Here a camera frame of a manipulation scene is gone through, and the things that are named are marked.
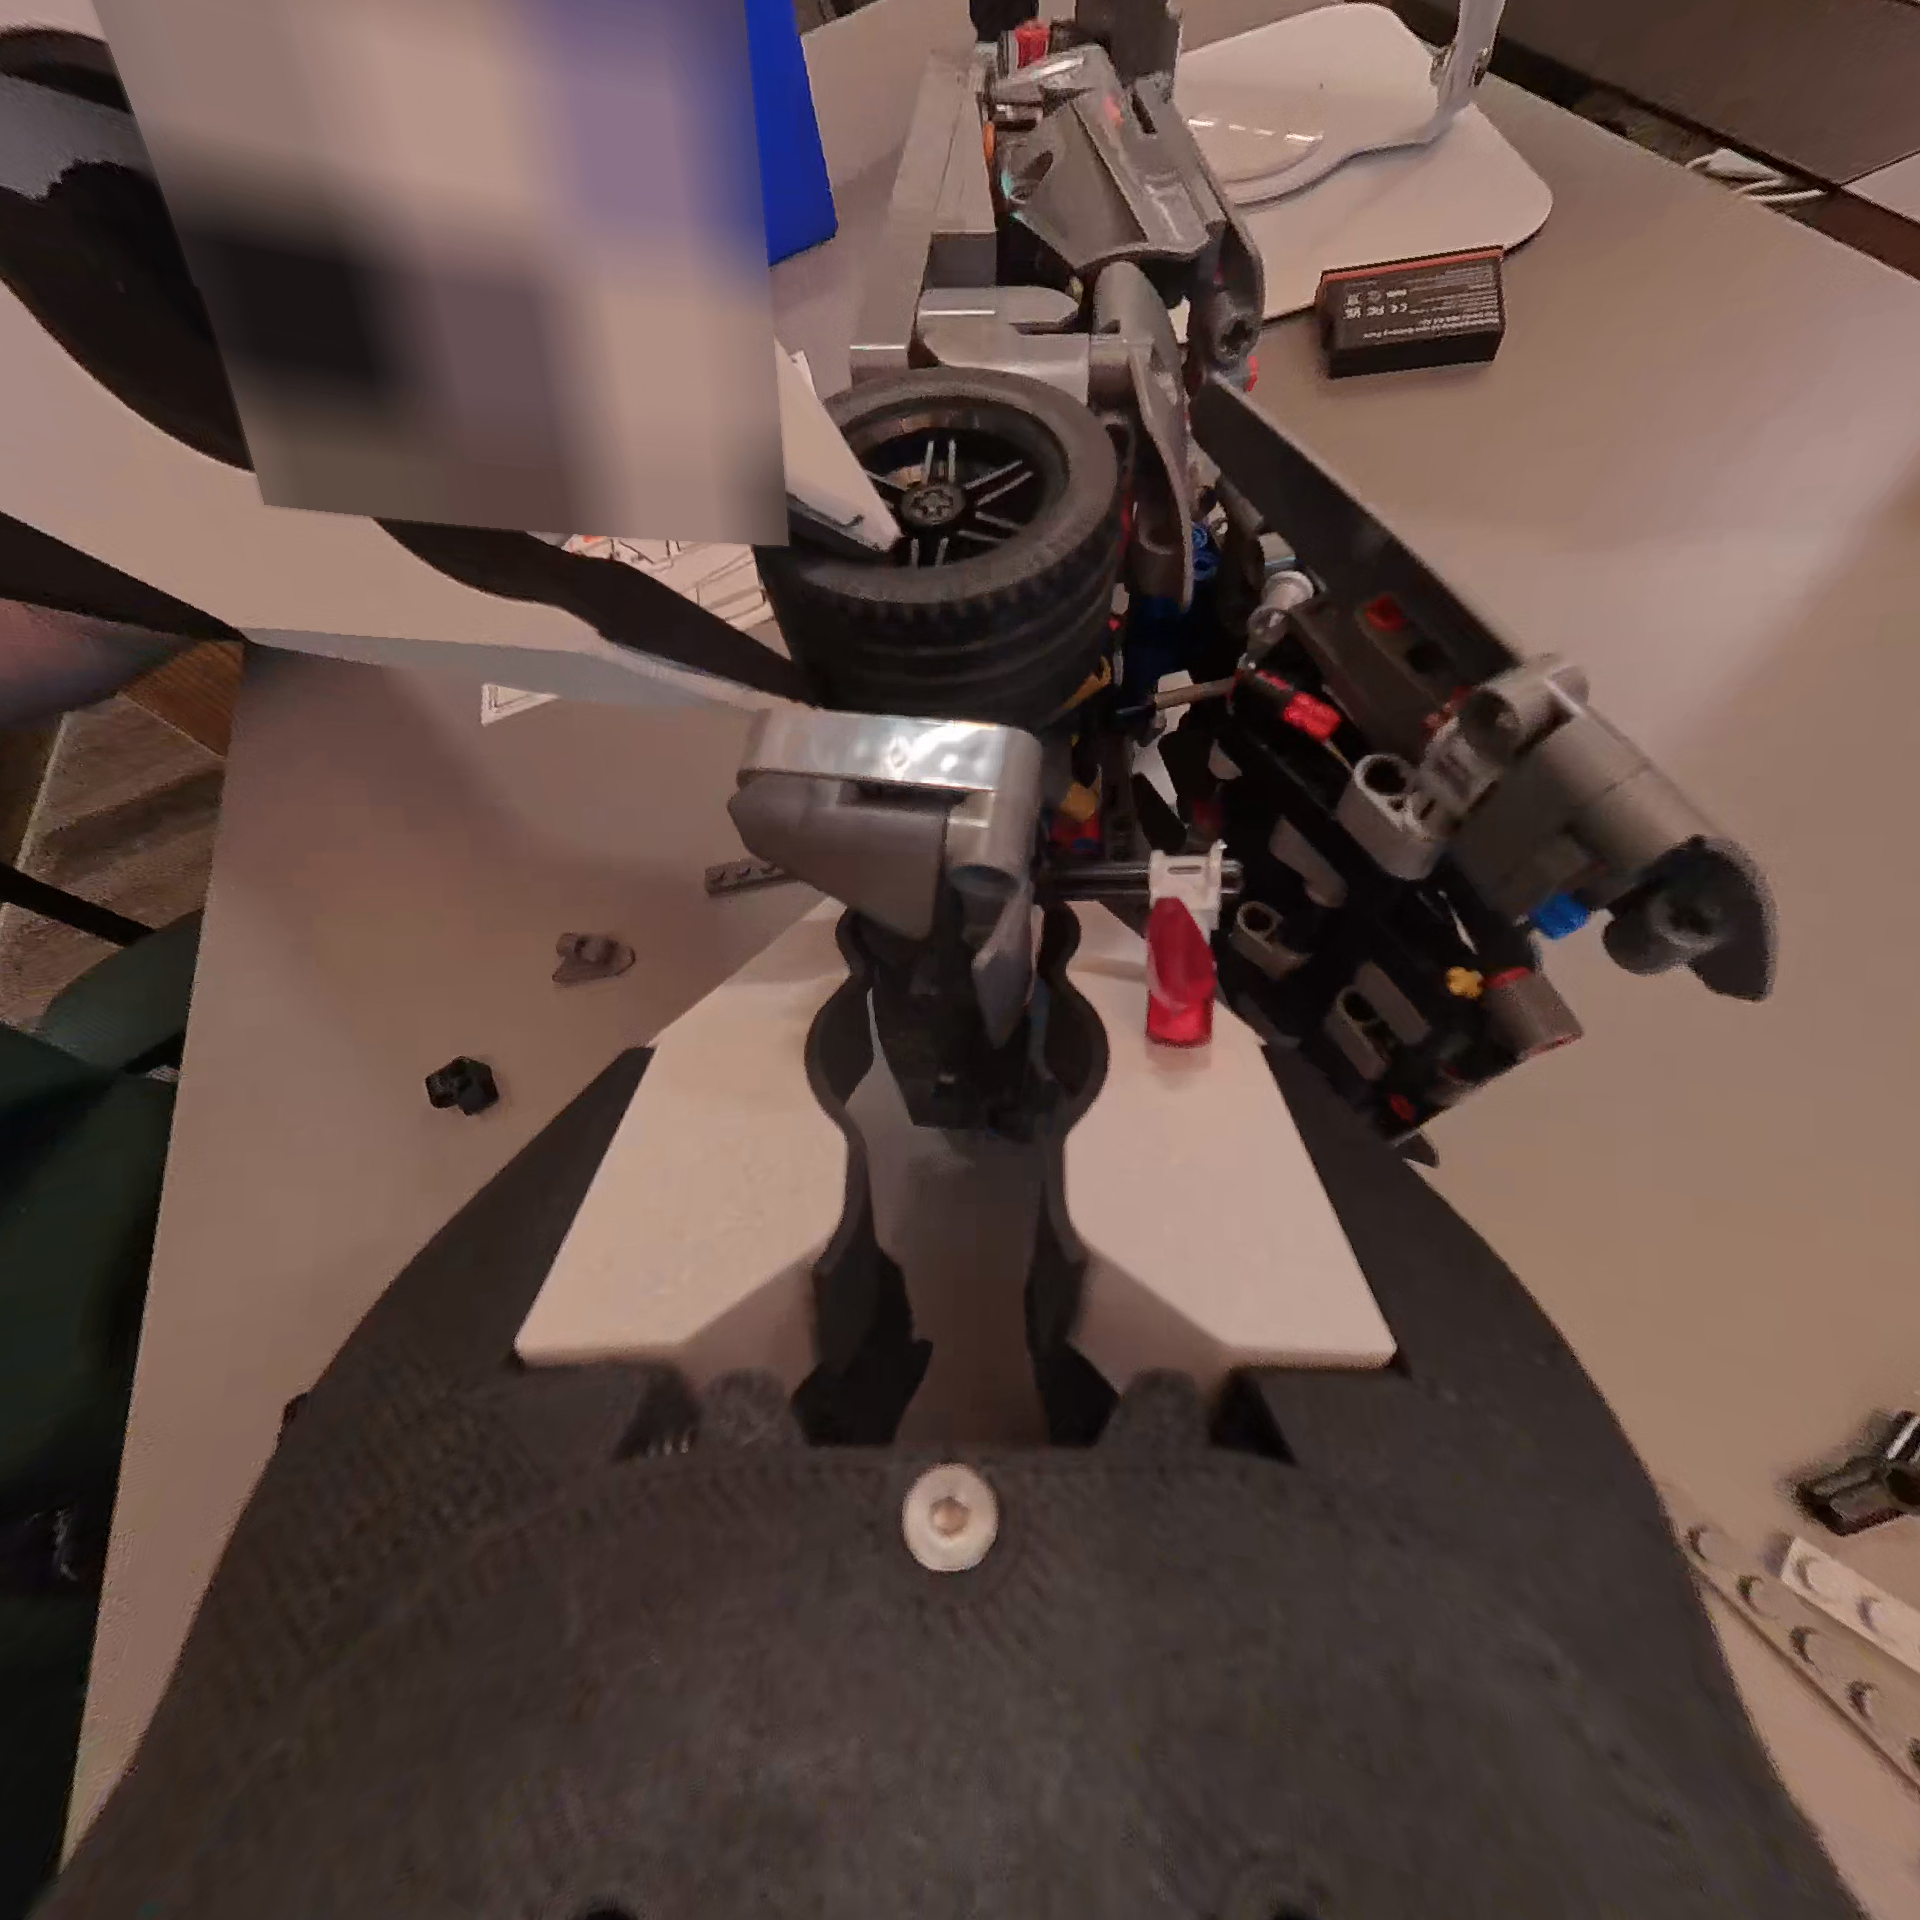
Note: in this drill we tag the white book stand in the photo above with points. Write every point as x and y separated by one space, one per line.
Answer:
1425 211

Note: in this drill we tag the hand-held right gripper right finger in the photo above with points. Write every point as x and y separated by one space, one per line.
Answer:
1229 1200

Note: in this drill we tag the black lego piece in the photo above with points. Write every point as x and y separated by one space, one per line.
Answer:
461 1084

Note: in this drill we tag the blue storage bin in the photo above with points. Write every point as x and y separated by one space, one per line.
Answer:
793 118

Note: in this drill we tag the small grey lego piece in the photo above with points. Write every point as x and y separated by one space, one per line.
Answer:
592 959

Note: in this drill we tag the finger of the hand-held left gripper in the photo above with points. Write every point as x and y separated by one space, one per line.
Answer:
120 436
824 481

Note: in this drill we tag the long grey lego plate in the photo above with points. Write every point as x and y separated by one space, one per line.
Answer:
1818 1651

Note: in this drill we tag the small grey lego plate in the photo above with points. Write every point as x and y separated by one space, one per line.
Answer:
747 877

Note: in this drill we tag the person's left hand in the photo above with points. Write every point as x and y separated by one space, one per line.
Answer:
76 662

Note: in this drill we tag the scattered loose lego pieces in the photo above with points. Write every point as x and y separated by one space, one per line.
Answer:
1859 1476

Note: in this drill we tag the black battery pack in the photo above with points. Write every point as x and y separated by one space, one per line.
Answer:
1413 307

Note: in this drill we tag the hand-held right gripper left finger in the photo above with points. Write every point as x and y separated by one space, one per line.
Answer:
689 1200

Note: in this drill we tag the grey lego car chassis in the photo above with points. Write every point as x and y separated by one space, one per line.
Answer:
962 495

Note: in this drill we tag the person's green sweater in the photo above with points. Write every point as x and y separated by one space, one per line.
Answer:
76 1351

